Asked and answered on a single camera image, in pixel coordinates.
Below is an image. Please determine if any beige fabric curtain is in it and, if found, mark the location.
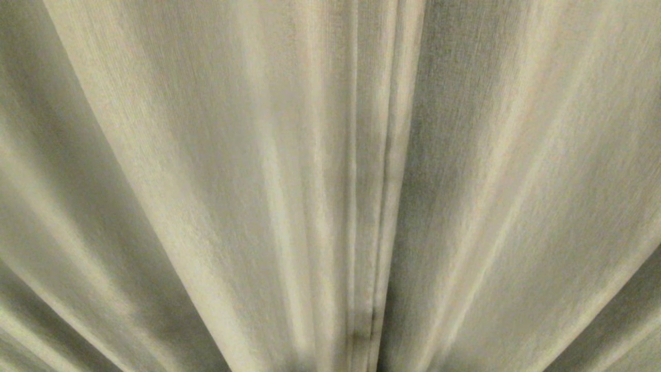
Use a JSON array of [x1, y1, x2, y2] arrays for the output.
[[0, 0, 399, 372], [371, 0, 661, 372]]

